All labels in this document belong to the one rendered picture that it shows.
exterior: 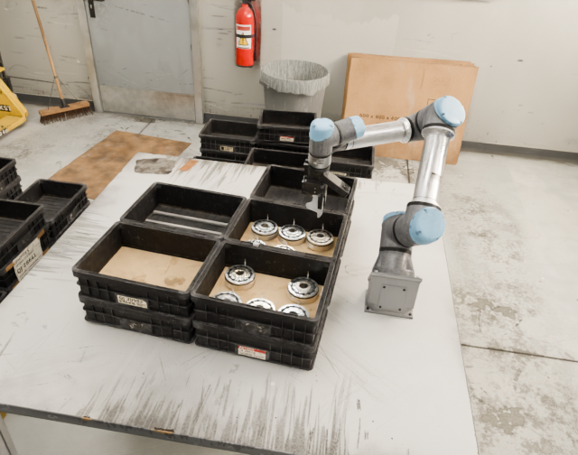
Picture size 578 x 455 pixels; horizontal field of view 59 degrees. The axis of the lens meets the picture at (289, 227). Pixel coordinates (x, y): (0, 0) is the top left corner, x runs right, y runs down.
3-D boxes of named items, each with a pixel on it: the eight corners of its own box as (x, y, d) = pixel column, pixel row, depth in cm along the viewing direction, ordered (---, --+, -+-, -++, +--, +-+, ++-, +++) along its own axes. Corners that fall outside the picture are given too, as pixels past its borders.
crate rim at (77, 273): (222, 245, 179) (222, 239, 178) (188, 301, 155) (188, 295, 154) (118, 225, 186) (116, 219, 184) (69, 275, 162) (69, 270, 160)
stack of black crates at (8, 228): (11, 266, 280) (-12, 196, 254) (63, 274, 277) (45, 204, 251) (-38, 318, 247) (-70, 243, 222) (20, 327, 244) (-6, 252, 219)
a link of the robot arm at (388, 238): (400, 255, 191) (404, 220, 194) (422, 251, 178) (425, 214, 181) (372, 248, 187) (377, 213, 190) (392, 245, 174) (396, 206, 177)
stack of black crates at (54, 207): (51, 227, 313) (38, 178, 293) (97, 232, 310) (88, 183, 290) (12, 266, 280) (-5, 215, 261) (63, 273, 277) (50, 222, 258)
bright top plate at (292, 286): (321, 282, 173) (321, 280, 173) (313, 301, 165) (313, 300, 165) (293, 274, 175) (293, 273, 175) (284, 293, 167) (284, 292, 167)
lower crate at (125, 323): (223, 289, 191) (222, 264, 184) (192, 348, 167) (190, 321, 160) (125, 269, 197) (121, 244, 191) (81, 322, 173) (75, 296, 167)
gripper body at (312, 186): (305, 182, 182) (307, 154, 174) (329, 186, 181) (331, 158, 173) (301, 196, 177) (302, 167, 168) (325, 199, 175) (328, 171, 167)
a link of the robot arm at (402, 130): (419, 116, 202) (309, 132, 183) (436, 106, 192) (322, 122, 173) (426, 144, 201) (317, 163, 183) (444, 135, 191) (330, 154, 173)
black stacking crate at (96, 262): (222, 266, 184) (221, 240, 178) (190, 323, 160) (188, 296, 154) (122, 246, 191) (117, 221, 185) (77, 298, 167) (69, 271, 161)
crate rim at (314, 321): (334, 265, 172) (335, 260, 171) (317, 328, 148) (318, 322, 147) (222, 245, 179) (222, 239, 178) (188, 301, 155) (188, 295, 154)
